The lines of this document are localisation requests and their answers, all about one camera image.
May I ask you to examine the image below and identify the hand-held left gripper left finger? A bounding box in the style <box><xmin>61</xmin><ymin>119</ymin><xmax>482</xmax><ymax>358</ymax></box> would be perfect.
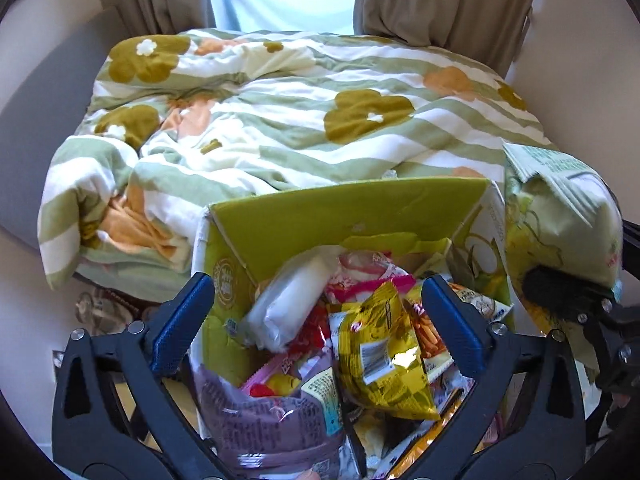
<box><xmin>52</xmin><ymin>272</ymin><xmax>226</xmax><ymax>480</ymax></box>

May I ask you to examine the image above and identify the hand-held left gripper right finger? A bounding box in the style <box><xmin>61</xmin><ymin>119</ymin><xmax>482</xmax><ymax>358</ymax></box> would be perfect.
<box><xmin>415</xmin><ymin>274</ymin><xmax>586</xmax><ymax>480</ymax></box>

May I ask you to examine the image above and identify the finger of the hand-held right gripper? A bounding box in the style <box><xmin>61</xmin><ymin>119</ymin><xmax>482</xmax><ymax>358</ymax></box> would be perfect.
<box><xmin>520</xmin><ymin>266</ymin><xmax>618</xmax><ymax>328</ymax></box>
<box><xmin>582</xmin><ymin>310</ymin><xmax>640</xmax><ymax>401</ymax></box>

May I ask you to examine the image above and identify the orange sticks snack packet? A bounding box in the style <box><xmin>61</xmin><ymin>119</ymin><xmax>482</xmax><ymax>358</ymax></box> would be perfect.
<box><xmin>405</xmin><ymin>300</ymin><xmax>453</xmax><ymax>376</ymax></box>

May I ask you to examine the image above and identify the light green snack bag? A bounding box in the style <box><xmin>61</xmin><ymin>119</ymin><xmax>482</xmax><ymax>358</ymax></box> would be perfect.
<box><xmin>502</xmin><ymin>142</ymin><xmax>623</xmax><ymax>376</ymax></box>

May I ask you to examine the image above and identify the yellow snack bag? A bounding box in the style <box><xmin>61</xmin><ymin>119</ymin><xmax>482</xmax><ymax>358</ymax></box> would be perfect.
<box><xmin>336</xmin><ymin>280</ymin><xmax>442</xmax><ymax>421</ymax></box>

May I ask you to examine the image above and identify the pink snack packet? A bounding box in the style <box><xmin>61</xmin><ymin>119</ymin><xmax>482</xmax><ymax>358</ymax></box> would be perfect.
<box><xmin>322</xmin><ymin>252</ymin><xmax>416</xmax><ymax>306</ymax></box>

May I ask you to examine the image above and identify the white snack packet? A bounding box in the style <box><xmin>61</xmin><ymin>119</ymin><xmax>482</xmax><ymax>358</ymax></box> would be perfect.
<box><xmin>237</xmin><ymin>252</ymin><xmax>341</xmax><ymax>353</ymax></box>

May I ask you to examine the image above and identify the red snack packet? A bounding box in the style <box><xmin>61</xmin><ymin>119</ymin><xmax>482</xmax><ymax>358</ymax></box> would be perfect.
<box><xmin>240</xmin><ymin>325</ymin><xmax>333</xmax><ymax>396</ymax></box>

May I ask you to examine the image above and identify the purple snack bag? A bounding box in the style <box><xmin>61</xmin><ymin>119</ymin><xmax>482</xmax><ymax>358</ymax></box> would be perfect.
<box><xmin>192</xmin><ymin>355</ymin><xmax>351</xmax><ymax>480</ymax></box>

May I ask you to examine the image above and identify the green cardboard box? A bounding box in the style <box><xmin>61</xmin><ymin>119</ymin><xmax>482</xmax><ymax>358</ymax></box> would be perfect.
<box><xmin>191</xmin><ymin>177</ymin><xmax>516</xmax><ymax>480</ymax></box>

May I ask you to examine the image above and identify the green striped floral duvet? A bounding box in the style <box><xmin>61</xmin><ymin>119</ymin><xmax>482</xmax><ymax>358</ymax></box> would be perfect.
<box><xmin>39</xmin><ymin>30</ymin><xmax>561</xmax><ymax>291</ymax></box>

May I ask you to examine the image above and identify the grey headboard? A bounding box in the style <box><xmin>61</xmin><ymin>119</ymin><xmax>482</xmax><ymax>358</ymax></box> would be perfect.
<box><xmin>0</xmin><ymin>7</ymin><xmax>131</xmax><ymax>251</ymax></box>

